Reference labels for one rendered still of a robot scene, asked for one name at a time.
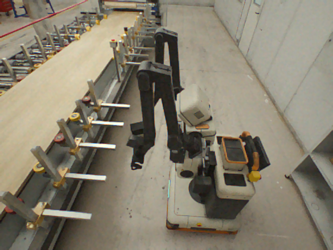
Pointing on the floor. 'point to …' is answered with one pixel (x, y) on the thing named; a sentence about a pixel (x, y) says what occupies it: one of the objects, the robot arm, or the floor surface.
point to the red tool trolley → (5, 6)
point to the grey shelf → (318, 184)
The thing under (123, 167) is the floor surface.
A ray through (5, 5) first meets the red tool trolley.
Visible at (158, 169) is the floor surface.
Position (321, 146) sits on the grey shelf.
